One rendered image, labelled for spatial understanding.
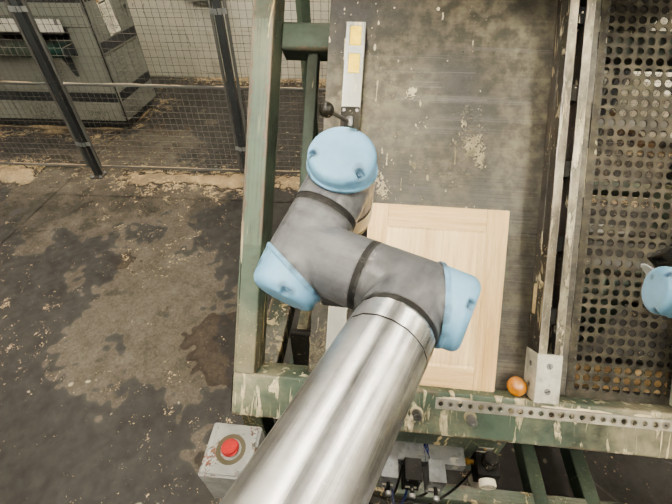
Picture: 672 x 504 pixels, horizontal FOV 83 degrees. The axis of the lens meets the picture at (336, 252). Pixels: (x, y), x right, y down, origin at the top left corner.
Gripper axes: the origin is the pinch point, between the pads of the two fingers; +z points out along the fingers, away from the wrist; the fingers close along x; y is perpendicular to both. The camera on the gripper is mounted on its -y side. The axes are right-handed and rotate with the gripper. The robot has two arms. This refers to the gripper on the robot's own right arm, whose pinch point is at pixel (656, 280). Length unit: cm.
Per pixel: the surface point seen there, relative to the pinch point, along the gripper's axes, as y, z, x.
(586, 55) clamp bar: 49, -5, -25
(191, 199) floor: 208, 205, 110
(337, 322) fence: 37, 14, 63
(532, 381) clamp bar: -5.3, 16.5, 32.1
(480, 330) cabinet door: 12.1, 16.9, 33.8
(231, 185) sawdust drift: 204, 219, 76
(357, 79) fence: 82, -2, 20
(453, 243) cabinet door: 34.3, 11.3, 25.4
